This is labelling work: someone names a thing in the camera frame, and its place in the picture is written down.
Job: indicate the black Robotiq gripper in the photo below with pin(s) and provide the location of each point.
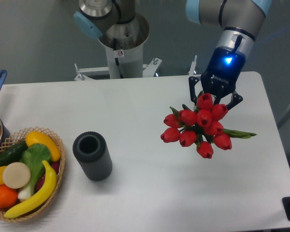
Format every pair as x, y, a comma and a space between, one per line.
220, 76

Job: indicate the red tulip bouquet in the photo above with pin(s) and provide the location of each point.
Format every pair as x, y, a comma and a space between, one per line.
201, 127

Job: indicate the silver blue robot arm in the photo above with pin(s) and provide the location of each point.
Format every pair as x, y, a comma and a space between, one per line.
241, 21

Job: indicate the dark grey ribbed vase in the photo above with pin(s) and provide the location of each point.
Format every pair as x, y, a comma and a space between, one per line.
91, 151

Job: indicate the purple red vegetable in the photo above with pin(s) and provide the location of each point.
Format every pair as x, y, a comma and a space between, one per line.
55, 166

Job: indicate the yellow banana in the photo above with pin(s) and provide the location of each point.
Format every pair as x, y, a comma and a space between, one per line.
39, 197

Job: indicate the green bok choy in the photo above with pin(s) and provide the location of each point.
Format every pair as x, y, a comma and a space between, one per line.
33, 157

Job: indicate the woven wicker basket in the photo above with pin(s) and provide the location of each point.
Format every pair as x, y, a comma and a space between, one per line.
20, 136

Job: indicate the green cucumber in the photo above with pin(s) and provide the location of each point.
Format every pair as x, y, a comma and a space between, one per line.
13, 153

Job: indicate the beige round radish slice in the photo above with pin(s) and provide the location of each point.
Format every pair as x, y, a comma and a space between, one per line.
16, 175

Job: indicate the orange fruit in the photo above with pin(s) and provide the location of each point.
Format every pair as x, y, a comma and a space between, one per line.
8, 197

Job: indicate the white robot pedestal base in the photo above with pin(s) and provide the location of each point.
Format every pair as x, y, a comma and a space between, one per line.
120, 29

